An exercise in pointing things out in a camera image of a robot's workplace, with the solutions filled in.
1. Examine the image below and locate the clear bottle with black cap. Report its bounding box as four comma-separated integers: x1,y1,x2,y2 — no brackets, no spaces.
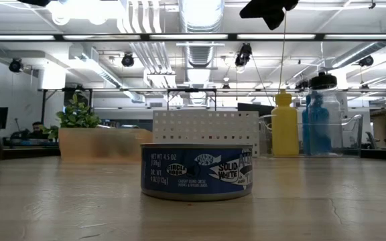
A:
308,72,344,158

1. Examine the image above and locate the black aluminium table frame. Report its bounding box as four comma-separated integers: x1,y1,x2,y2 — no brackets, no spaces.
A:
1,147,61,160
360,148,386,162

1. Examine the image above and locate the black ceiling lamp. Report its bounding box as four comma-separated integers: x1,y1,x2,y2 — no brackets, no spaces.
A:
235,42,253,68
8,58,24,74
359,54,375,68
121,52,135,68

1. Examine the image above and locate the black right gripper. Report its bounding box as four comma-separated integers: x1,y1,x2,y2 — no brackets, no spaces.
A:
239,0,300,31

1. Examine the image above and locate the black ceiling light rail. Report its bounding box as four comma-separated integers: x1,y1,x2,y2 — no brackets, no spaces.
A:
0,32,386,42

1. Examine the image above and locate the yellow plastic squeeze bottle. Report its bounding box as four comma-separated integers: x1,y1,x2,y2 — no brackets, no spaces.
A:
271,88,300,157

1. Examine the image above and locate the blue solid white tuna can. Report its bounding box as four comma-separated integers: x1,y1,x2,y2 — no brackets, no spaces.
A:
140,143,255,202

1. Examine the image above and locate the white perforated metal basket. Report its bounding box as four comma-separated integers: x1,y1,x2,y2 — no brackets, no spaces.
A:
152,110,260,159

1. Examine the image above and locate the green artificial plant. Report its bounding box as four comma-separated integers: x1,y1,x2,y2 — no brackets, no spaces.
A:
40,93,103,141

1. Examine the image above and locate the blue plastic squeeze bottle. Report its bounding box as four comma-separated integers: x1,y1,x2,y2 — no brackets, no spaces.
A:
302,92,332,157

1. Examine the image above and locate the clear plastic tray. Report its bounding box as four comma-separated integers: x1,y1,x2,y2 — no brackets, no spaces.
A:
259,114,364,158

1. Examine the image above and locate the white round pillar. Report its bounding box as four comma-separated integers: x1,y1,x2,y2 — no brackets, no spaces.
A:
335,90,350,122

